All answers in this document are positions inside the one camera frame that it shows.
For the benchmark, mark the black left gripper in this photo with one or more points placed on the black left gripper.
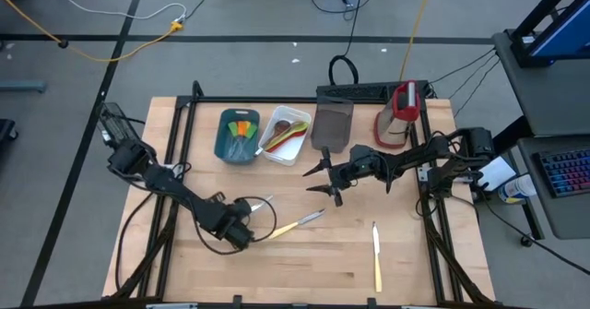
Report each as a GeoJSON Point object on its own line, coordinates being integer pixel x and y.
{"type": "Point", "coordinates": [228, 212]}

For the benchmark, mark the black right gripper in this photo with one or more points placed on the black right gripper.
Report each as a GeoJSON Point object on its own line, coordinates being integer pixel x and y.
{"type": "Point", "coordinates": [350, 175]}

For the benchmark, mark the green silicone spoon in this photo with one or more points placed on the green silicone spoon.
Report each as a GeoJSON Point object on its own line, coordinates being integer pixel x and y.
{"type": "Point", "coordinates": [299, 127]}

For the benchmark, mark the dark wooden spoon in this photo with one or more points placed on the dark wooden spoon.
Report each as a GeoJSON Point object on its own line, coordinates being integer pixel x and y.
{"type": "Point", "coordinates": [282, 127]}

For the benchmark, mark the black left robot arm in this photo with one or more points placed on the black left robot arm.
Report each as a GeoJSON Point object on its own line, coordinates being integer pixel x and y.
{"type": "Point", "coordinates": [175, 189]}

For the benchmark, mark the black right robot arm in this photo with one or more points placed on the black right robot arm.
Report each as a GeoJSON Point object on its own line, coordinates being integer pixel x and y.
{"type": "Point", "coordinates": [415, 157]}

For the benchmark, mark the white plastic bin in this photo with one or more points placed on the white plastic bin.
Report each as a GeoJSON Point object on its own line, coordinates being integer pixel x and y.
{"type": "Point", "coordinates": [288, 157]}

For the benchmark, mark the grey plastic bin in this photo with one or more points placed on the grey plastic bin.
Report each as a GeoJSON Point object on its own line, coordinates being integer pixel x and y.
{"type": "Point", "coordinates": [329, 129]}

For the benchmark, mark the teal plastic bin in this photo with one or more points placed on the teal plastic bin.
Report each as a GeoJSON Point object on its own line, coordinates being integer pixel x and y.
{"type": "Point", "coordinates": [220, 138]}

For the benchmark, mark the white card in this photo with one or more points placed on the white card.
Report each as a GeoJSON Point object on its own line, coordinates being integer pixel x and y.
{"type": "Point", "coordinates": [498, 173]}

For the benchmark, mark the black caster foot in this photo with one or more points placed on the black caster foot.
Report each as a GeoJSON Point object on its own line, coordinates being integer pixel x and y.
{"type": "Point", "coordinates": [7, 131]}

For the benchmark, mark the grey side desk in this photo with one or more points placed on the grey side desk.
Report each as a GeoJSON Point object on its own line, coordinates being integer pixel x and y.
{"type": "Point", "coordinates": [544, 101]}

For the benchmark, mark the grey furniture foot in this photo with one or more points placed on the grey furniture foot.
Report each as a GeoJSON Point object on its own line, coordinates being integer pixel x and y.
{"type": "Point", "coordinates": [23, 86]}

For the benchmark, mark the backlit computer keyboard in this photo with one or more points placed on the backlit computer keyboard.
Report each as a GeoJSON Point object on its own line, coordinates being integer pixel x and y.
{"type": "Point", "coordinates": [567, 173]}

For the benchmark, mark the grey keyboard desk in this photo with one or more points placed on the grey keyboard desk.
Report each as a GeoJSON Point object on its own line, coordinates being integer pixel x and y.
{"type": "Point", "coordinates": [567, 217]}

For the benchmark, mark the black monitor stand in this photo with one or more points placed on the black monitor stand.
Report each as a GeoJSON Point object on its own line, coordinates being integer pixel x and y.
{"type": "Point", "coordinates": [544, 9]}

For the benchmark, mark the computer monitor blue screen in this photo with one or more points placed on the computer monitor blue screen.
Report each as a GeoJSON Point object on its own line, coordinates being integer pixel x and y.
{"type": "Point", "coordinates": [567, 32]}

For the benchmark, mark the black metal table frame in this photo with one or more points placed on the black metal table frame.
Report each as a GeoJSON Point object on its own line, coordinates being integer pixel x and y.
{"type": "Point", "coordinates": [207, 99]}

